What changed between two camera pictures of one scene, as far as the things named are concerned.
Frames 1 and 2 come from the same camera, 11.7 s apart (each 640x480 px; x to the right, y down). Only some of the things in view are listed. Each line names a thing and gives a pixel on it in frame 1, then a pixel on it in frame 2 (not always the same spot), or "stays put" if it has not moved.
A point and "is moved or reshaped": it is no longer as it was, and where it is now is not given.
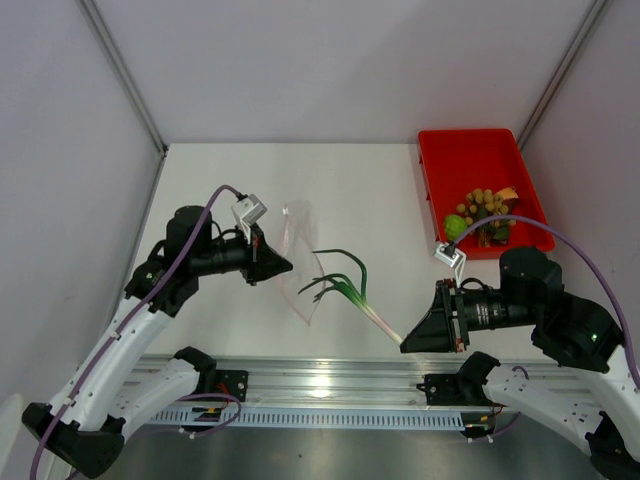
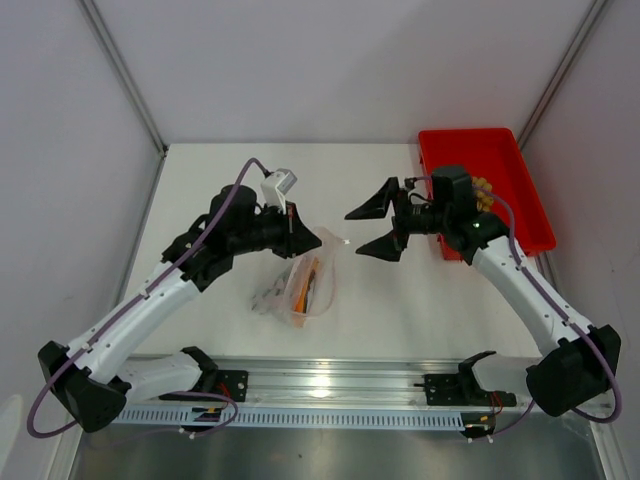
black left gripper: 261,260 -> 296,237
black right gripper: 439,329 -> 391,245
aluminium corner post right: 594,8 stays put
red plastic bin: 455,162 stays put
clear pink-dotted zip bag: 296,244 is moved or reshaped
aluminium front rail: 349,384 stays put
